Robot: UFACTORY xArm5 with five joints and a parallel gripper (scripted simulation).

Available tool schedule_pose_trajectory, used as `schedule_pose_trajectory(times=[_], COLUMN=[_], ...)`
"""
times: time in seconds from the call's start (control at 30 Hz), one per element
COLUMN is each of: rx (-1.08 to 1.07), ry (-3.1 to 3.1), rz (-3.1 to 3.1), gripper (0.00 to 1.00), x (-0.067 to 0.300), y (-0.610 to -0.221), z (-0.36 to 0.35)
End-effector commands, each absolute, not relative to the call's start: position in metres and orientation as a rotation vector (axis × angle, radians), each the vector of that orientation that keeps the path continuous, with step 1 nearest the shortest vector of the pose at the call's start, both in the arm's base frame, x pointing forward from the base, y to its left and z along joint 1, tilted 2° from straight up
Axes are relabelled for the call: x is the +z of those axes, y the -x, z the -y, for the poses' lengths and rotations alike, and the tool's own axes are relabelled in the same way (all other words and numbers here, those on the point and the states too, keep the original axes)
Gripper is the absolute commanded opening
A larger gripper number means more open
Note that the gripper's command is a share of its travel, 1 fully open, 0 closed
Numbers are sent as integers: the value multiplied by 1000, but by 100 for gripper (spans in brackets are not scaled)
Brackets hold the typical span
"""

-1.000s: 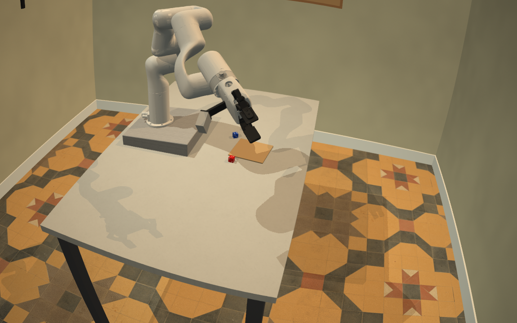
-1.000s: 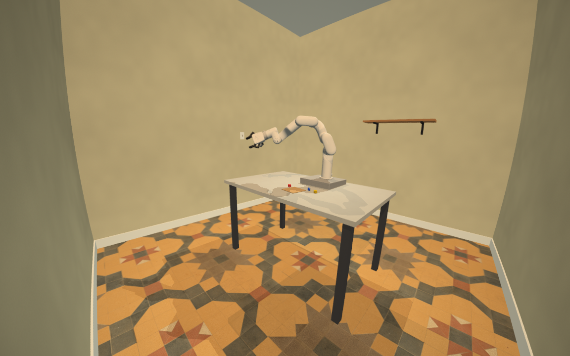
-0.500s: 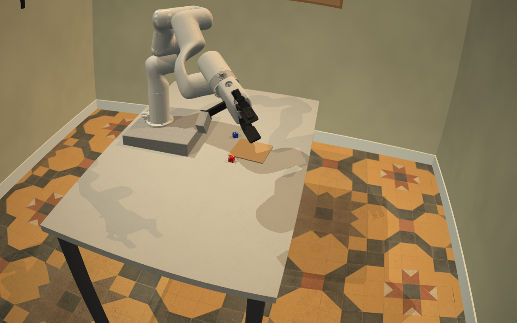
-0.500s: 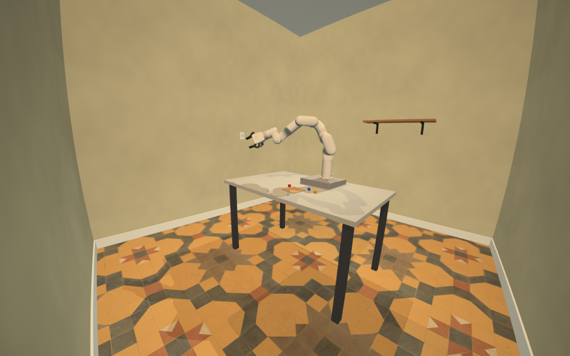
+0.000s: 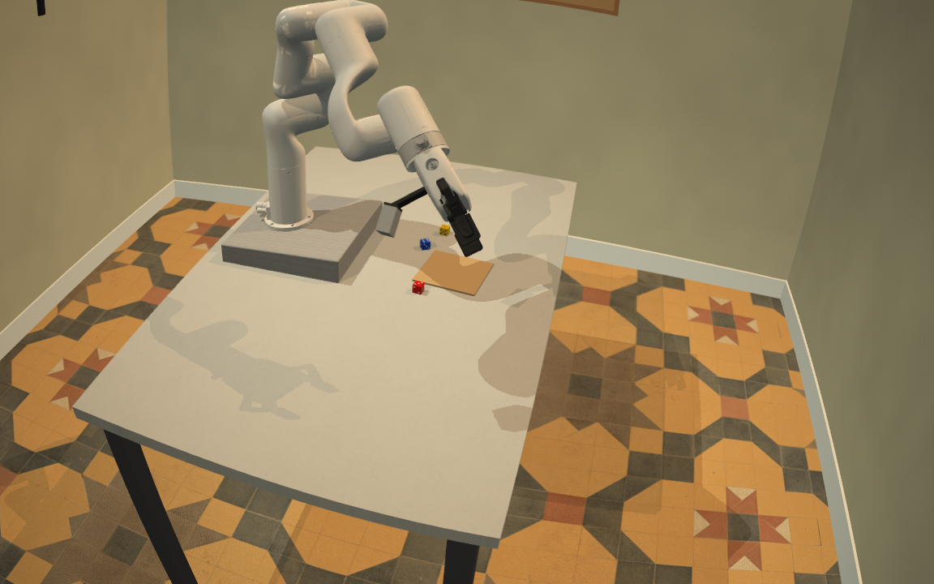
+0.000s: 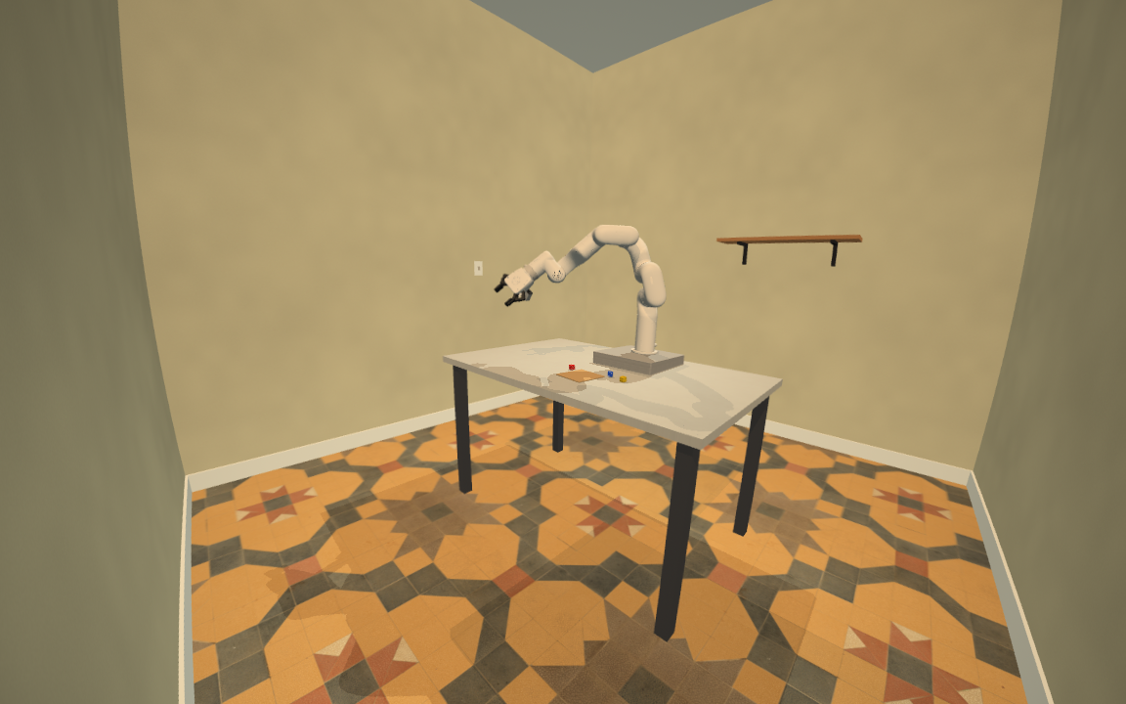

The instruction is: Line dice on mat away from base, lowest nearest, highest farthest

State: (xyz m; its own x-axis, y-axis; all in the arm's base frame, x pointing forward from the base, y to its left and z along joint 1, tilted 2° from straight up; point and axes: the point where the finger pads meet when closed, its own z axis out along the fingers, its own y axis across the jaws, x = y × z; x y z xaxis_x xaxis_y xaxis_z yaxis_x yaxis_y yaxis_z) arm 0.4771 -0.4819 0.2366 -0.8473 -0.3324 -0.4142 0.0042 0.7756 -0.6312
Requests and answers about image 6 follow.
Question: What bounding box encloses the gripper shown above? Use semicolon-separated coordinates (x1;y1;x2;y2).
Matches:
494;268;534;308

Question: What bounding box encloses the orange mat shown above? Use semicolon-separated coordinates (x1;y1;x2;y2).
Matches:
556;369;604;382

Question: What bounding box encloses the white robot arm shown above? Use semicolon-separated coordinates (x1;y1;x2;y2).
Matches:
524;225;665;355

